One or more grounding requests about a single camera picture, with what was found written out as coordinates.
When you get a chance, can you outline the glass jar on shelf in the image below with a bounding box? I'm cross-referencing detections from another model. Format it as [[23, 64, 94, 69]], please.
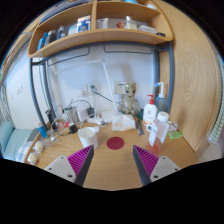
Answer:
[[125, 16, 137, 30]]

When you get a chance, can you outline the black pen tool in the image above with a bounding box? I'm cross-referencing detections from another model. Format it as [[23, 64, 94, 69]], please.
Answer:
[[135, 119, 144, 136]]

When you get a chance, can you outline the blue white box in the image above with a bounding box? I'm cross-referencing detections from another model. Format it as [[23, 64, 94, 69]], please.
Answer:
[[77, 15, 91, 32]]

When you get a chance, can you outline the blue bottle on shelf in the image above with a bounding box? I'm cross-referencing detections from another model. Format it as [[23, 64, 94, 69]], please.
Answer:
[[37, 32, 48, 51]]

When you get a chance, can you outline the black power adapter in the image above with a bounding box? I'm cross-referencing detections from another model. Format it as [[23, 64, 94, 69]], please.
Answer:
[[87, 107, 95, 116]]

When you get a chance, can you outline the red round coaster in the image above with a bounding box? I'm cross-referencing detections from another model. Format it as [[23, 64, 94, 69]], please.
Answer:
[[106, 137, 124, 150]]

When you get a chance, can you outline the white paper roll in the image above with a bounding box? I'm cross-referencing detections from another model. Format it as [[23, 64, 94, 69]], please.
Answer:
[[97, 18, 109, 29]]

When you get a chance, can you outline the green sponge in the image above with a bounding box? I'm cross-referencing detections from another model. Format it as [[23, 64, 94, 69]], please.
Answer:
[[168, 131, 183, 140]]

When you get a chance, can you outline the wooden wall shelf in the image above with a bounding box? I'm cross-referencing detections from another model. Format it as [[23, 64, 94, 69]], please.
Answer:
[[28, 0, 174, 58]]

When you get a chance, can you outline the white pump bottle red top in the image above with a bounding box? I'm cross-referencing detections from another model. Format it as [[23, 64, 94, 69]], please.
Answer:
[[143, 95, 157, 132]]

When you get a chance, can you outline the white desk lamp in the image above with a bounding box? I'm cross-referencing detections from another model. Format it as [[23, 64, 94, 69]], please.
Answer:
[[52, 59, 118, 122]]

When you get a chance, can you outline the grey metal frame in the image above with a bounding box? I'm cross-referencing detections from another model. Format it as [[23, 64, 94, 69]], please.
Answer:
[[29, 42, 175, 122]]

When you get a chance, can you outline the grey spray bottle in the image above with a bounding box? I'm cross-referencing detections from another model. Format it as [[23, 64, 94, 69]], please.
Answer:
[[155, 82, 166, 111]]

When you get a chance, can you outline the small white jar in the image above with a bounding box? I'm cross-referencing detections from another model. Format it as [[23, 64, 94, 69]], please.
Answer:
[[27, 153, 38, 165]]

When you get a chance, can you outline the Groot figurine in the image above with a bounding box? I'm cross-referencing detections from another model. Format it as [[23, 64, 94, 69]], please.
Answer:
[[120, 82, 140, 116]]

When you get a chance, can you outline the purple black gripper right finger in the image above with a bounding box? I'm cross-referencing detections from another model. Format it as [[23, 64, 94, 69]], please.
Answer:
[[133, 145, 180, 185]]

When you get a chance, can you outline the silver metal cup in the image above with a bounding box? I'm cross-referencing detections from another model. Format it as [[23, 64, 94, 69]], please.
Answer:
[[65, 107, 77, 124]]

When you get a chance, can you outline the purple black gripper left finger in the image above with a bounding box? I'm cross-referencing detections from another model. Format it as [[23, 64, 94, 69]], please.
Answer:
[[45, 145, 94, 186]]

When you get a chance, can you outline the blue small bottle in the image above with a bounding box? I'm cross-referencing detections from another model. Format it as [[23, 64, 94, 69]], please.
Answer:
[[36, 121, 48, 138]]

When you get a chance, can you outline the white crumpled tissue bag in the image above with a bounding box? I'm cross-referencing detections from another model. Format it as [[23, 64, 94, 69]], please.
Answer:
[[112, 114, 135, 131]]

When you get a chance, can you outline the teal bed pillow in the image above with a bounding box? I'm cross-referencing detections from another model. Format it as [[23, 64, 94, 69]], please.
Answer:
[[0, 121, 14, 151]]

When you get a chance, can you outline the clear plastic bottle white cap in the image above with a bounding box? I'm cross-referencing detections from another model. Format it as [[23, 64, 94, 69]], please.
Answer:
[[149, 111, 169, 146]]

